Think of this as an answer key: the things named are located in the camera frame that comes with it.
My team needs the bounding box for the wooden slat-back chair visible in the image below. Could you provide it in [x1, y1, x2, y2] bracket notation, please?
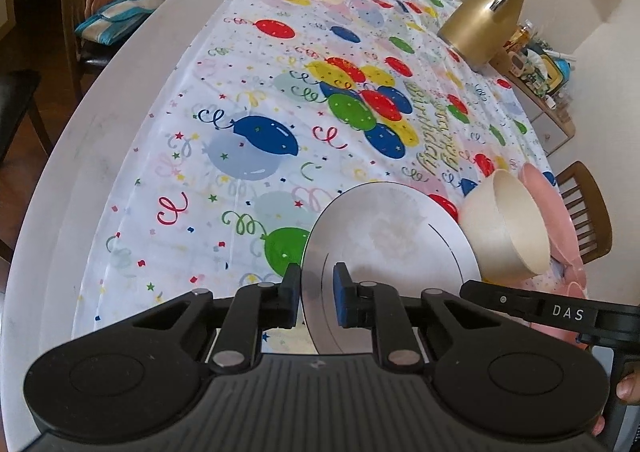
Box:
[555, 161, 614, 266]

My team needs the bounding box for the blue striped bag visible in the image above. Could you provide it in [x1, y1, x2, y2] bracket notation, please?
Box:
[75, 0, 177, 46]

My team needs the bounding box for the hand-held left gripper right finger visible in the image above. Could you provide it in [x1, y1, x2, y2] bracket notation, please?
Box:
[332, 262, 482, 374]

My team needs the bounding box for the wooden chair with towel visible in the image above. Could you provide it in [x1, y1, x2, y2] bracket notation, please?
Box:
[59, 0, 137, 100]

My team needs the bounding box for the balloon print tablecloth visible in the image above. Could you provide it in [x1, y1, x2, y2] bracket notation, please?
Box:
[72, 0, 558, 348]

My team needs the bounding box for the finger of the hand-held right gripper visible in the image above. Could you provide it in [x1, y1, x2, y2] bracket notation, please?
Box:
[459, 279, 602, 330]

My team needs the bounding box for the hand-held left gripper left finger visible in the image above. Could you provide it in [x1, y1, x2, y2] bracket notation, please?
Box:
[132, 264, 303, 375]

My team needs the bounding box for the wooden chair black seat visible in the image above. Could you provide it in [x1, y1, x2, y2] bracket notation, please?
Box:
[0, 69, 55, 264]

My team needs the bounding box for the grey round plate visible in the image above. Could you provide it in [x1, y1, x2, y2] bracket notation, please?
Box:
[301, 181, 482, 358]

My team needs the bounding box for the yellow plastic container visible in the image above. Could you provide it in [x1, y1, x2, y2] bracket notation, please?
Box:
[541, 53, 567, 89]

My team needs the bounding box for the gold thermos jug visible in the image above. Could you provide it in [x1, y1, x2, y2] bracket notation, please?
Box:
[436, 0, 539, 71]

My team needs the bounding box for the cream bowl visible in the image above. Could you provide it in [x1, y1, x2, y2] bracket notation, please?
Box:
[458, 169, 552, 283]

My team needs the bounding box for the person's right hand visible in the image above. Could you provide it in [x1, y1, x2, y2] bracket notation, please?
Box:
[590, 371, 640, 438]

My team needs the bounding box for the wooden side cabinet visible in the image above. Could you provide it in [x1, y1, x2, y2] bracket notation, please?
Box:
[487, 46, 577, 158]

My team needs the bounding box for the pink heart-shaped bowl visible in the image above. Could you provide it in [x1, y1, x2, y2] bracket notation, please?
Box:
[516, 162, 585, 278]

